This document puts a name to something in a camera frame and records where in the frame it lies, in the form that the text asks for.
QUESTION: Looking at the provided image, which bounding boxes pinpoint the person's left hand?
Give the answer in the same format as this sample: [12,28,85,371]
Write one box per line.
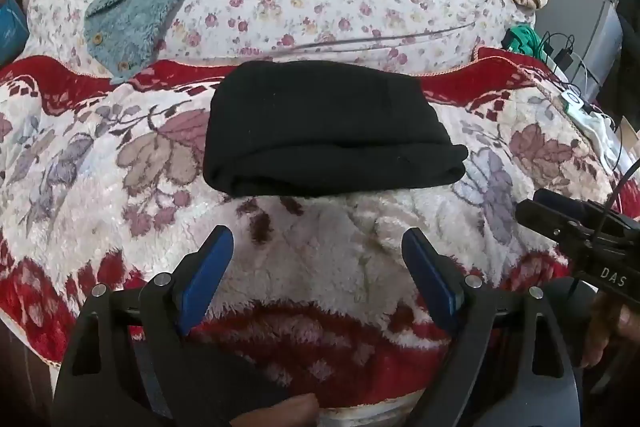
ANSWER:
[227,393,322,427]

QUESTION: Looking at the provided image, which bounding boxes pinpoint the grey cabinet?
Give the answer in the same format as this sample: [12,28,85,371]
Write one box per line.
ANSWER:
[534,0,624,100]

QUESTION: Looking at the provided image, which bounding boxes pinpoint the person's right hand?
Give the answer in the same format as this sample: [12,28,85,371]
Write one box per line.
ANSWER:
[580,293,640,370]

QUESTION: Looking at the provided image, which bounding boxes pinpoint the blue bag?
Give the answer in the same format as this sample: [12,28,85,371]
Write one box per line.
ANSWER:
[0,0,30,66]

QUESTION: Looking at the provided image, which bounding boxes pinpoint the black pants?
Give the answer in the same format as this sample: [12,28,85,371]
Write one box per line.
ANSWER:
[202,60,469,198]

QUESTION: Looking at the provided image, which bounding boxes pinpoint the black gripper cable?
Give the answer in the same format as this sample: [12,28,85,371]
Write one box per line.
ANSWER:
[602,156,640,220]

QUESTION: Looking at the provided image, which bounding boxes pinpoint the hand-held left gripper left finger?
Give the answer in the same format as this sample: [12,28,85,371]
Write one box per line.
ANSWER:
[52,224,236,409]

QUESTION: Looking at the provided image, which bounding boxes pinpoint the dark hanging cloth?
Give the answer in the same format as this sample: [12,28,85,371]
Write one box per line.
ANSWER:
[614,0,640,58]

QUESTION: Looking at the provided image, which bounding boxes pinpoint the white cloth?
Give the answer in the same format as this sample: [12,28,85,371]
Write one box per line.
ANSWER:
[581,110,624,176]

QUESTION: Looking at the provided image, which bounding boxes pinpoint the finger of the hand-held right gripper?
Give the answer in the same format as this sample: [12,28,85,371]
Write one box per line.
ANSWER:
[515,199,585,241]
[532,188,609,224]

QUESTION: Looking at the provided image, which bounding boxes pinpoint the small white device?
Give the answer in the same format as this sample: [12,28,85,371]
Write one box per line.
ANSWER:
[560,88,587,114]

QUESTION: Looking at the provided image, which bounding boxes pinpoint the red floral fleece blanket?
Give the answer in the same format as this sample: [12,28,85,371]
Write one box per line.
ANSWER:
[0,47,632,424]

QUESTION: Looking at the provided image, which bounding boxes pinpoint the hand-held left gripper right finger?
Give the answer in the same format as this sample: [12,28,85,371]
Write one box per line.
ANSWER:
[400,228,583,408]

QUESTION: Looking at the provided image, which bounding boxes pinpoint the green cloth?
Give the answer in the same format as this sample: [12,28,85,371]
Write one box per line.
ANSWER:
[502,23,544,58]

